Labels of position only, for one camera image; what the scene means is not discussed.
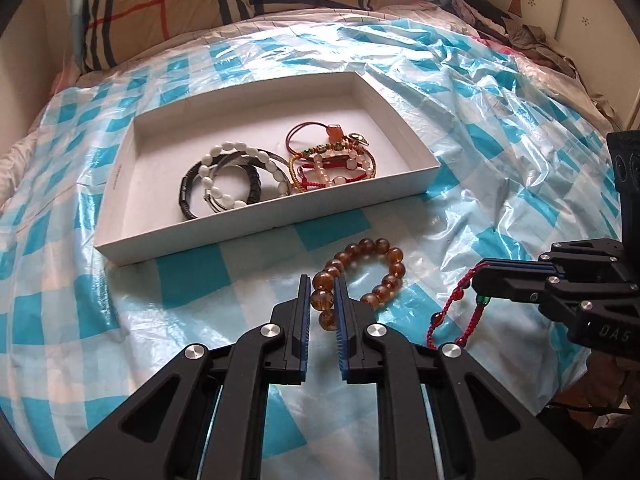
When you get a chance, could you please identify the white cardboard tray box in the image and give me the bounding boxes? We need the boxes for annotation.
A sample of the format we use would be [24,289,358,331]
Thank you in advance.
[94,71,441,266]

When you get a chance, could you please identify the blue checkered plastic sheet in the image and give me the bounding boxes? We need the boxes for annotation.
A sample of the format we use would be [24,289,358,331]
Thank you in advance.
[0,17,623,466]

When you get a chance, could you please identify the silver bangles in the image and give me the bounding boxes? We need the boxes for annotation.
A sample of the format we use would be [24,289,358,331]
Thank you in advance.
[205,149,290,211]

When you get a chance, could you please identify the amber bead bracelet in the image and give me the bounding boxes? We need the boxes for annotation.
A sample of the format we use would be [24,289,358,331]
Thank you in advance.
[310,238,406,333]

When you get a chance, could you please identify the black braided bracelet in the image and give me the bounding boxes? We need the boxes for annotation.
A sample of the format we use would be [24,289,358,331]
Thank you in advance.
[179,157,263,221]

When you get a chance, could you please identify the pink cloth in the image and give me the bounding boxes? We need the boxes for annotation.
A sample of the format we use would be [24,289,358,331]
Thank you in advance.
[50,67,71,97]

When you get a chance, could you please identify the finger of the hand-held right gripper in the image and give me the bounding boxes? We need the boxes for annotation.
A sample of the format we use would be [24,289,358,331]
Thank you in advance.
[471,265,640,358]
[477,240,626,282]

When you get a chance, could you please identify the person's right hand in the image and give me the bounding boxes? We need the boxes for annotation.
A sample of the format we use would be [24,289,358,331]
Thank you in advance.
[587,352,636,413]

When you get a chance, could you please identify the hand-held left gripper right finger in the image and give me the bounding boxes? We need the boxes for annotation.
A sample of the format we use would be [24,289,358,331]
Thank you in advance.
[334,276,583,480]

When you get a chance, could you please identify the white panel with tree decal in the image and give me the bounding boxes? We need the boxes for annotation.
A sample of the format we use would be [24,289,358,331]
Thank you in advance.
[475,0,640,132]

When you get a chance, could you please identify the white bead bracelet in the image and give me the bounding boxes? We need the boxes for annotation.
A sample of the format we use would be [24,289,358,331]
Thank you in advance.
[197,142,291,211]

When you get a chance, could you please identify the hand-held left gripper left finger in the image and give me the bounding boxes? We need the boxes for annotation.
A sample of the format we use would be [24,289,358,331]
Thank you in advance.
[54,274,312,480]

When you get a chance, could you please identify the pile of clothes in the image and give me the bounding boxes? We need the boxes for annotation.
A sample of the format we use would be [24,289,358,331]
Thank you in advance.
[450,0,622,122]

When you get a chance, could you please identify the red elastic orange bead bracelet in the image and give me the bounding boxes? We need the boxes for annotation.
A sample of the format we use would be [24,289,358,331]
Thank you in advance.
[286,121,371,153]

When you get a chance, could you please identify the thin red cord bracelet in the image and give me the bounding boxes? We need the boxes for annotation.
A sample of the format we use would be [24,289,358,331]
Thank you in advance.
[426,267,488,353]

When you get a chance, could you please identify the pink bead and red bracelets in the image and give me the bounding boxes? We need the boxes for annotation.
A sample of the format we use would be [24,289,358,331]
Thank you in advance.
[287,142,376,193]

